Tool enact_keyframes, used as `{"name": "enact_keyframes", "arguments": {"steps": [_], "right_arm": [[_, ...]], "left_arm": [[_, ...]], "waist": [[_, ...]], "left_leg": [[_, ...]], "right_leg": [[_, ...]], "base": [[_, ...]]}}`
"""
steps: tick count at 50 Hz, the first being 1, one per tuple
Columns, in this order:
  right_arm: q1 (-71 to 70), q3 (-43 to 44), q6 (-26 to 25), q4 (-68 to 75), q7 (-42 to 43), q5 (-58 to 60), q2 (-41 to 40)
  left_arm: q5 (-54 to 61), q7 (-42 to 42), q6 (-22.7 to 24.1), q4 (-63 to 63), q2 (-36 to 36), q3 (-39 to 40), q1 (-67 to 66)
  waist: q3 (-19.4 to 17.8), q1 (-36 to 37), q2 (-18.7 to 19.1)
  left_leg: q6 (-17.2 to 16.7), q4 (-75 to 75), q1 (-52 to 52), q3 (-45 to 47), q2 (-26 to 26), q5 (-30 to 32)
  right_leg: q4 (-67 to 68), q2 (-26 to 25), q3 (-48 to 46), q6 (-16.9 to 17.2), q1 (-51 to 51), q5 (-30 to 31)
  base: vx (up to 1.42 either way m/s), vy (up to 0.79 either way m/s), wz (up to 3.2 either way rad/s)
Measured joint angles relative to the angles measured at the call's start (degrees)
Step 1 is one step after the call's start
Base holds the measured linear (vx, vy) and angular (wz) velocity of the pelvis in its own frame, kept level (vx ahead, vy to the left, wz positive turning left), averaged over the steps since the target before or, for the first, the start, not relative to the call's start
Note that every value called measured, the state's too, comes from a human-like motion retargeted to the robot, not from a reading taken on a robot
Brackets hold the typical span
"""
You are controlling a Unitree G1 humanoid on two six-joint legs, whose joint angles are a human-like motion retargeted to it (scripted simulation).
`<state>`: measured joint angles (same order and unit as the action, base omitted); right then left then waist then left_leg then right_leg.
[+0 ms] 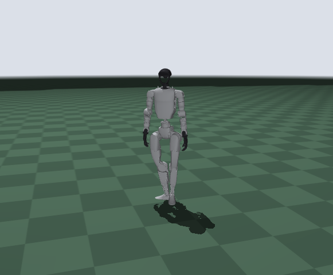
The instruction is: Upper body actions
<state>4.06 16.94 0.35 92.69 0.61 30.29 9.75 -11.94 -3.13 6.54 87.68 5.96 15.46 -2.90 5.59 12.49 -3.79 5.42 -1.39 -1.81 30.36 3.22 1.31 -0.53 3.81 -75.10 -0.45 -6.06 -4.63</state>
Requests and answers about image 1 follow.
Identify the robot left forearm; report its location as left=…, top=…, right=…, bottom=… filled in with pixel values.
left=179, top=112, right=187, bottom=135

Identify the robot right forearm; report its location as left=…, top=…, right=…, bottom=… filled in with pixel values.
left=143, top=115, right=151, bottom=132

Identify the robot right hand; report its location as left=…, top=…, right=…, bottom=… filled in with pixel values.
left=143, top=129, right=149, bottom=147

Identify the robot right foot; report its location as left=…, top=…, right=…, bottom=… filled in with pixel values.
left=155, top=194, right=170, bottom=200

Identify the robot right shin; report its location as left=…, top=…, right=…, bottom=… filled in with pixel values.
left=157, top=168, right=170, bottom=196

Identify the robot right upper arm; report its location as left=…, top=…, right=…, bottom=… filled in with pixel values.
left=144, top=90, right=154, bottom=116

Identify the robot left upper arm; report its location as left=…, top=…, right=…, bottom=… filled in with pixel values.
left=174, top=90, right=185, bottom=117

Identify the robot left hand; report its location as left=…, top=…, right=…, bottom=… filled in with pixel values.
left=182, top=131, right=188, bottom=151

